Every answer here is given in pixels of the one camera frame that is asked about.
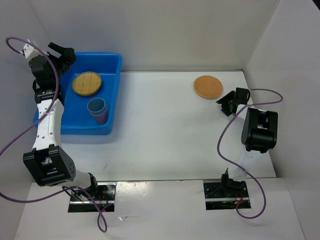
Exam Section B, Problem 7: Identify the brown woven bamboo tray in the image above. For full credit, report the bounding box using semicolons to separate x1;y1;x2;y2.
193;75;224;99

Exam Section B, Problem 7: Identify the green-rimmed bamboo tray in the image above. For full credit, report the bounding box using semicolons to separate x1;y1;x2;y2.
71;71;102;97

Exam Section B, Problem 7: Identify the blue plastic cup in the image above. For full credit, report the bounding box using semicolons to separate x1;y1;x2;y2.
87;97;107;115

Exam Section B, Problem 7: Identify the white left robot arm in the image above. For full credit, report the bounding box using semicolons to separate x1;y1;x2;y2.
22;42;100;200

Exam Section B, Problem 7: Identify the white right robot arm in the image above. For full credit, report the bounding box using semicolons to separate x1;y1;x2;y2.
216;87;279;197

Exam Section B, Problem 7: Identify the blue plastic bin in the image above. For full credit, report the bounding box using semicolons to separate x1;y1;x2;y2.
32;52;123;136

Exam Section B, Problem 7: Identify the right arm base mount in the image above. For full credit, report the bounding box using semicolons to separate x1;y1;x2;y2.
203;180;251;211

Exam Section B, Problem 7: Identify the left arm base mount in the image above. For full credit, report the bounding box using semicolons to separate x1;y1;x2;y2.
68;181;117;213

